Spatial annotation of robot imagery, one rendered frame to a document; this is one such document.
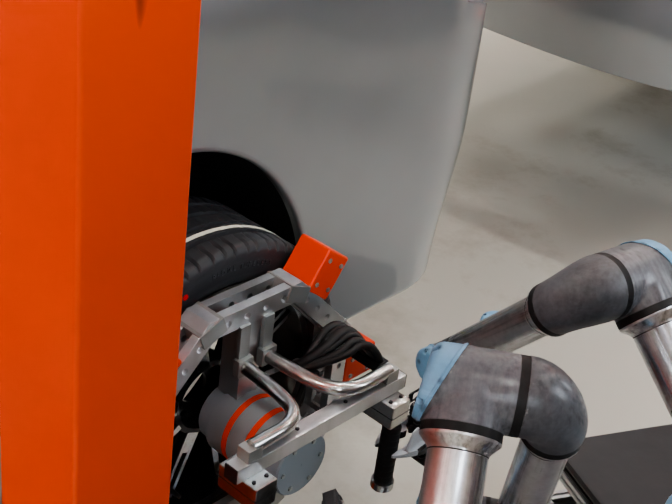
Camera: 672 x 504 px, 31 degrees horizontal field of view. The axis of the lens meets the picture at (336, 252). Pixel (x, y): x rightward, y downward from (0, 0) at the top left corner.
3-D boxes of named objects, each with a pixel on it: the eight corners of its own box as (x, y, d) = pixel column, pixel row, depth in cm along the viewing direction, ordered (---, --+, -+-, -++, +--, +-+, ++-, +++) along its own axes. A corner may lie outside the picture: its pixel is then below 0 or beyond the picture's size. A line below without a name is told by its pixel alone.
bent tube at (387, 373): (321, 331, 232) (327, 284, 226) (398, 379, 221) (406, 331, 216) (254, 365, 220) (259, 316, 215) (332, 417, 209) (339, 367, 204)
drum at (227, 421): (246, 422, 237) (252, 363, 230) (325, 479, 226) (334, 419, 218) (191, 452, 228) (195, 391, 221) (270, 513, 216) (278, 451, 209)
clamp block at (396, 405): (371, 396, 229) (375, 373, 226) (407, 420, 224) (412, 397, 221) (353, 407, 226) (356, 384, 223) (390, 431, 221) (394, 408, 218)
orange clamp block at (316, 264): (297, 283, 232) (320, 241, 232) (327, 301, 227) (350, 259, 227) (278, 274, 226) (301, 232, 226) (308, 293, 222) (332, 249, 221)
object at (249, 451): (245, 369, 218) (250, 320, 213) (323, 422, 208) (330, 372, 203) (169, 407, 207) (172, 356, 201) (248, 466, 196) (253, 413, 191)
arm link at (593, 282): (593, 326, 193) (425, 401, 232) (639, 309, 199) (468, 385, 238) (564, 259, 195) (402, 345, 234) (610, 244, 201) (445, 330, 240)
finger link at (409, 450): (394, 436, 222) (420, 413, 229) (389, 461, 225) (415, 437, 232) (408, 443, 221) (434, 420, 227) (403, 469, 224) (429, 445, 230)
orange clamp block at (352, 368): (315, 367, 249) (345, 352, 255) (343, 386, 245) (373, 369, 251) (319, 339, 246) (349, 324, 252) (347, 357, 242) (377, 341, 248)
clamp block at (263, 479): (238, 473, 206) (240, 448, 203) (276, 501, 201) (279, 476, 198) (216, 485, 203) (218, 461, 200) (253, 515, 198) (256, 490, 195)
